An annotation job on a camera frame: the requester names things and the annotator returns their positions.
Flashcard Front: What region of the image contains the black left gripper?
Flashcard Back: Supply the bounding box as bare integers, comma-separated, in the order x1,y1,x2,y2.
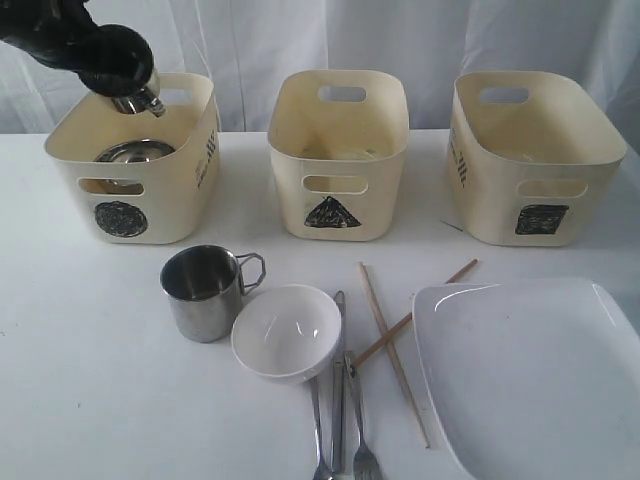
1,0,154,96

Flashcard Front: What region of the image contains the shiny steel mug front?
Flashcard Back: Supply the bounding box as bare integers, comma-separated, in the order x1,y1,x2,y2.
110,69,166,118

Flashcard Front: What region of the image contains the large steel bowl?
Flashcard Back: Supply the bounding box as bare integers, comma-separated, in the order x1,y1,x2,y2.
94,138,175,193

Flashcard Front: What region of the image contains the steel mug with wire handle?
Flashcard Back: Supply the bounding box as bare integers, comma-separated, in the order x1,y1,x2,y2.
159,245,266,343

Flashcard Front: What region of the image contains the white ceramic bowl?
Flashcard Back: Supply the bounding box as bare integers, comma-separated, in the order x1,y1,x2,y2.
231,284,342,385

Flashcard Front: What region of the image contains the brown wooden chopstick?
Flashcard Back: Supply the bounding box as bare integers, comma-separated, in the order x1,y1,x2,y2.
355,259,479,367

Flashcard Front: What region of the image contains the white backdrop curtain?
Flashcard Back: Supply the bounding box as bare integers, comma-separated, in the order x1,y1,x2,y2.
0,0,640,137

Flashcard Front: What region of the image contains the cream bin with circle mark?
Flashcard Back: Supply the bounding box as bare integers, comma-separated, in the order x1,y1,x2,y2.
44,73,220,244

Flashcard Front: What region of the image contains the cream bin with triangle mark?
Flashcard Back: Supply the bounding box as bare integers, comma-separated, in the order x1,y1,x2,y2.
267,69,409,241

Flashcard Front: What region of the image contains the light wooden chopstick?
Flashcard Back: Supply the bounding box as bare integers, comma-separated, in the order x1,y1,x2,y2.
358,262,431,449

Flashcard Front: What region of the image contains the steel spoon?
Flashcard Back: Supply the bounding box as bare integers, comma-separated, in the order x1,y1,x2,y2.
309,377,334,480

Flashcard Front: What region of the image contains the cream bin with square mark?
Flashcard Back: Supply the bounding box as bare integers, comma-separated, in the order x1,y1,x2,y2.
447,71,627,247

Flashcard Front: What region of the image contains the steel table knife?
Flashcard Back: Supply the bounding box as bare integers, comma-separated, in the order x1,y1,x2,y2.
331,290,346,474

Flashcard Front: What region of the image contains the steel fork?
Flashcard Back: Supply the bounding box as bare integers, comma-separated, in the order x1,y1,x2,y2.
344,350,383,480

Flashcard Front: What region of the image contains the white square plate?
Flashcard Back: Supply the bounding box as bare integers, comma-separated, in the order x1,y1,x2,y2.
412,278,639,479

